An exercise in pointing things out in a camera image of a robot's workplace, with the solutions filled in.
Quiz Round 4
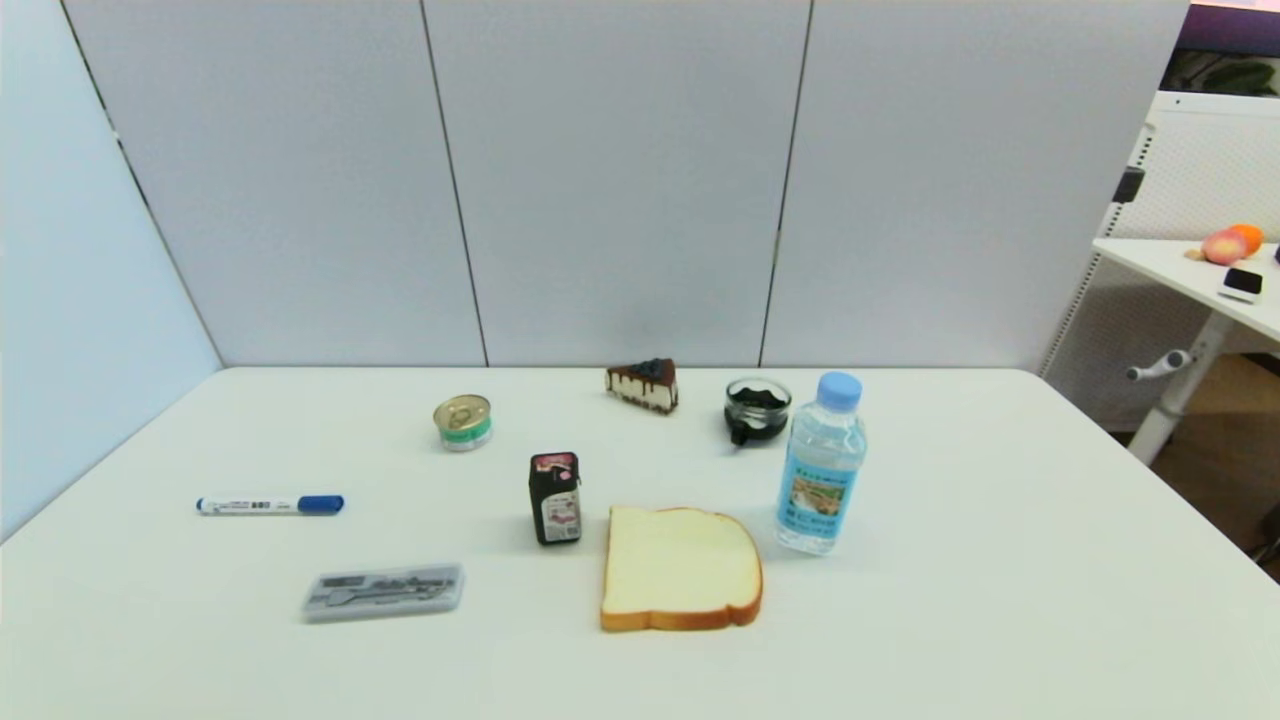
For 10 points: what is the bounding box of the small tin can green label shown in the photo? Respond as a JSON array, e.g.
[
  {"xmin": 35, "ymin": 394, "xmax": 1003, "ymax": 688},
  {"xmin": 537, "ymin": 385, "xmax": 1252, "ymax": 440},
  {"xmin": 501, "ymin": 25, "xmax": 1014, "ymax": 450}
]
[{"xmin": 433, "ymin": 394, "xmax": 494, "ymax": 453}]

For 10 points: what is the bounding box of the glass bowl with black contents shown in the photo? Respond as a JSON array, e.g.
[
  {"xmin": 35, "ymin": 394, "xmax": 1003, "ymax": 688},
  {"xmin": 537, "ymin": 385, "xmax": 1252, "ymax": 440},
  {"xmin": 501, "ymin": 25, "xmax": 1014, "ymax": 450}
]
[{"xmin": 724, "ymin": 376, "xmax": 793, "ymax": 447}]

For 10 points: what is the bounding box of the clear water bottle blue cap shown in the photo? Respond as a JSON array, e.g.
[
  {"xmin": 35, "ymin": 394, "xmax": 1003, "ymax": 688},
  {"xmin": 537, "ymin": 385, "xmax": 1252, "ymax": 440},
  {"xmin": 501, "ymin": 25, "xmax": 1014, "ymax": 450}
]
[{"xmin": 776, "ymin": 371, "xmax": 868, "ymax": 557}]

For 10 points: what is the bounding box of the clear plastic tool case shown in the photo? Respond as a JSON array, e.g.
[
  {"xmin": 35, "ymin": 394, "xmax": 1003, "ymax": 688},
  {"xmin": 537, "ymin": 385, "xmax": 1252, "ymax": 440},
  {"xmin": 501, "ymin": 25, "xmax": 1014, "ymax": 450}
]
[{"xmin": 302, "ymin": 564, "xmax": 464, "ymax": 625}]

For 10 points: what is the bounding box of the white pegboard panel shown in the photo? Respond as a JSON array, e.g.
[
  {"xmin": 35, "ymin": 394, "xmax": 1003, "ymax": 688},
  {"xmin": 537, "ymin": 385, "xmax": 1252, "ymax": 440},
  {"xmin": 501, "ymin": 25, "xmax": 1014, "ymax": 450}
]
[{"xmin": 1040, "ymin": 90, "xmax": 1280, "ymax": 433}]

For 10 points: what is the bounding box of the dark wall picture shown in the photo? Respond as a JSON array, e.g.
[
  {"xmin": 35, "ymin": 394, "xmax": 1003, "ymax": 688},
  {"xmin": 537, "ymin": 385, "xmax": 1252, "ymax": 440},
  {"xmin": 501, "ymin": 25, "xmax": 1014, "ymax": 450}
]
[{"xmin": 1160, "ymin": 4, "xmax": 1280, "ymax": 99}]

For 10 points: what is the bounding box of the blue whiteboard marker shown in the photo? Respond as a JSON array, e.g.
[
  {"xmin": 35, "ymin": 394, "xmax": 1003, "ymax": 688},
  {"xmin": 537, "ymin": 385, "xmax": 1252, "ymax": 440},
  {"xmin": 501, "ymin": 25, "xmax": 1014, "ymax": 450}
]
[{"xmin": 196, "ymin": 494, "xmax": 345, "ymax": 517}]

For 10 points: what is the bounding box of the white bread slice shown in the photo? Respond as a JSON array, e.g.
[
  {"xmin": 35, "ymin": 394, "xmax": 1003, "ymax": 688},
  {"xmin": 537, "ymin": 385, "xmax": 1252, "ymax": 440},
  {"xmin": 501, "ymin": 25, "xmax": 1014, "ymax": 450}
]
[{"xmin": 600, "ymin": 505, "xmax": 765, "ymax": 633}]

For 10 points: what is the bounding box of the chocolate cake slice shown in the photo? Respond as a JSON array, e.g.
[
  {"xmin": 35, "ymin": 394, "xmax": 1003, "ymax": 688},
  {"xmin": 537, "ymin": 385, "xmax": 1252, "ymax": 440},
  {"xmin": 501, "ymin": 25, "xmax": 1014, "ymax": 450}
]
[{"xmin": 605, "ymin": 358, "xmax": 680, "ymax": 415}]

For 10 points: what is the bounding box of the small black carton red label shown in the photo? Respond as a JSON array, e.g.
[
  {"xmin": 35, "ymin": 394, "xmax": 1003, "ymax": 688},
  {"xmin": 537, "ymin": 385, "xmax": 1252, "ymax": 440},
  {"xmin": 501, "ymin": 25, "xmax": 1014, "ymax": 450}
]
[{"xmin": 528, "ymin": 451, "xmax": 583, "ymax": 547}]

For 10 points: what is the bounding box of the grey desk crank handle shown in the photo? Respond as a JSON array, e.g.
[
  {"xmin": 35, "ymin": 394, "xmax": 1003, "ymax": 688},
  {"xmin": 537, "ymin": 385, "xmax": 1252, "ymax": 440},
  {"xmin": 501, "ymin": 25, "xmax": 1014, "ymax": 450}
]
[{"xmin": 1126, "ymin": 349, "xmax": 1194, "ymax": 384}]

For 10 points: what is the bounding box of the white side desk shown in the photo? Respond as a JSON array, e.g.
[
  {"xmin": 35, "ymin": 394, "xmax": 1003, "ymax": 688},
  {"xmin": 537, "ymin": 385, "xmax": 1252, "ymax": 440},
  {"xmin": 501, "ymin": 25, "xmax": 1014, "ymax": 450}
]
[{"xmin": 1092, "ymin": 238, "xmax": 1280, "ymax": 467}]

